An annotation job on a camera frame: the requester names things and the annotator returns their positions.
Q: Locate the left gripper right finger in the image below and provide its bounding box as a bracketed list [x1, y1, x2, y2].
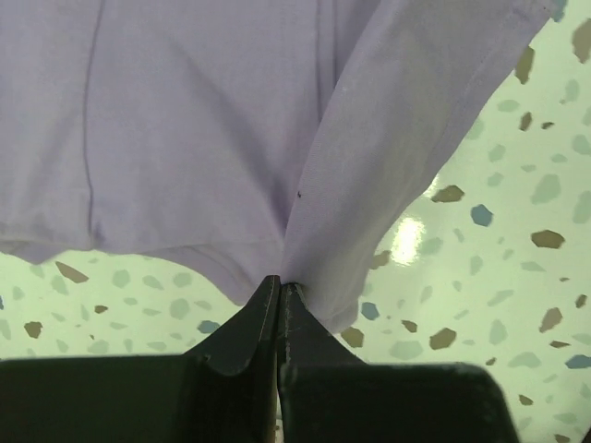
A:
[277, 284, 518, 443]

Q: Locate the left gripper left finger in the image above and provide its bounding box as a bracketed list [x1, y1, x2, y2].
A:
[1, 276, 280, 442]

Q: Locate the purple t shirt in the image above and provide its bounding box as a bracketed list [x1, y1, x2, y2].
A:
[1, 1, 557, 332]

